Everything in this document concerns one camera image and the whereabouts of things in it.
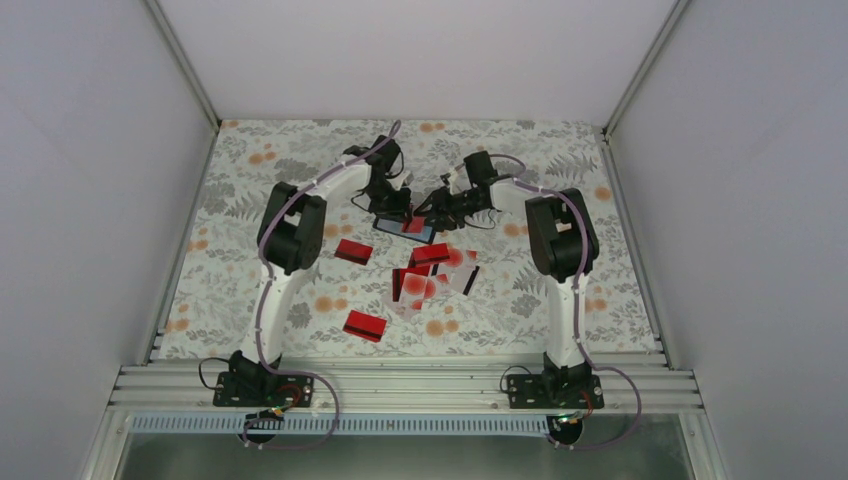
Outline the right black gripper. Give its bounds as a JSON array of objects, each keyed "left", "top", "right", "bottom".
[{"left": 413, "top": 185, "right": 485, "bottom": 231}]

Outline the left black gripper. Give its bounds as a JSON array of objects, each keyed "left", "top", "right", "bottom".
[{"left": 363, "top": 179, "right": 412, "bottom": 223}]

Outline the red card black stripe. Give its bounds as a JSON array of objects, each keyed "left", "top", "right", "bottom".
[{"left": 343, "top": 310, "right": 388, "bottom": 343}]

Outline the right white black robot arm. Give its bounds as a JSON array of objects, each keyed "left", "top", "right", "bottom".
[{"left": 412, "top": 151, "right": 600, "bottom": 407}]

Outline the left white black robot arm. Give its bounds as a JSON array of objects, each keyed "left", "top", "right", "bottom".
[{"left": 238, "top": 136, "right": 412, "bottom": 405}]

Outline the white card black stripe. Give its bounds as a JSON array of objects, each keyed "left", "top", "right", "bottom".
[{"left": 449, "top": 265, "right": 480, "bottom": 296}]

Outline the floral patterned table mat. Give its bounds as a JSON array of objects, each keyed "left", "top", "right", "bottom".
[{"left": 159, "top": 120, "right": 655, "bottom": 359}]

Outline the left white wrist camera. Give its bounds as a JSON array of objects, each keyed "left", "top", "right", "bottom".
[{"left": 391, "top": 171, "right": 413, "bottom": 189}]

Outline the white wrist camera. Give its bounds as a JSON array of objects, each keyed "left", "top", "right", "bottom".
[
  {"left": 440, "top": 169, "right": 462, "bottom": 195},
  {"left": 391, "top": 171, "right": 413, "bottom": 189}
]

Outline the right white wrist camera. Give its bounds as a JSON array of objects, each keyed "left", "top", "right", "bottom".
[{"left": 440, "top": 169, "right": 462, "bottom": 195}]

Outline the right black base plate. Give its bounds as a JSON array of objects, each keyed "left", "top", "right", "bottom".
[{"left": 499, "top": 363, "right": 605, "bottom": 410}]

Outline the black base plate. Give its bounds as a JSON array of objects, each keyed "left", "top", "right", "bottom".
[
  {"left": 499, "top": 363, "right": 605, "bottom": 410},
  {"left": 212, "top": 351, "right": 314, "bottom": 408}
]

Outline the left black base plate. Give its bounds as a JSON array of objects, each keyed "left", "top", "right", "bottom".
[{"left": 212, "top": 351, "right": 314, "bottom": 408}]

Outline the aluminium rail frame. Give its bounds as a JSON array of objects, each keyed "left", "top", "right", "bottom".
[{"left": 83, "top": 352, "right": 725, "bottom": 479}]

